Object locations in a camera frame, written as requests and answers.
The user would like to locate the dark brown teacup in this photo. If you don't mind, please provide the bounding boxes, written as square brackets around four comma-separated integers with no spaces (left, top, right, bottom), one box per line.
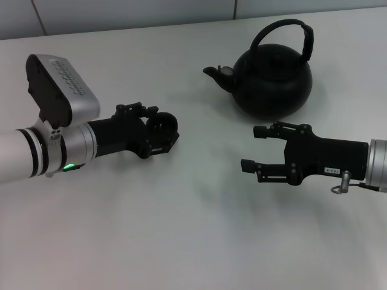
[146,111,180,143]

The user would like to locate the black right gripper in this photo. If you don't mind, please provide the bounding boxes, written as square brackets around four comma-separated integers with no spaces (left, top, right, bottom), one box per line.
[240,121,370,186]

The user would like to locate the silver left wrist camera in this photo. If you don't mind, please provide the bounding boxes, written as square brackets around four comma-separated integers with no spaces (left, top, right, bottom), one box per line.
[25,53,102,129]

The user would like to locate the black round teapot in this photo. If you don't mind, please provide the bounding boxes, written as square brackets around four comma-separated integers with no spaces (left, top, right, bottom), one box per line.
[202,18,314,117]

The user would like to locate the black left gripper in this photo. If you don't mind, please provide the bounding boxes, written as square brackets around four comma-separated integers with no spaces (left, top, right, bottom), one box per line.
[89,101,181,160]

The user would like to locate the right gripper cable with plug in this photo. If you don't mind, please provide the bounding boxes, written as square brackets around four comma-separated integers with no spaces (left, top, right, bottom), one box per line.
[330,170,387,195]

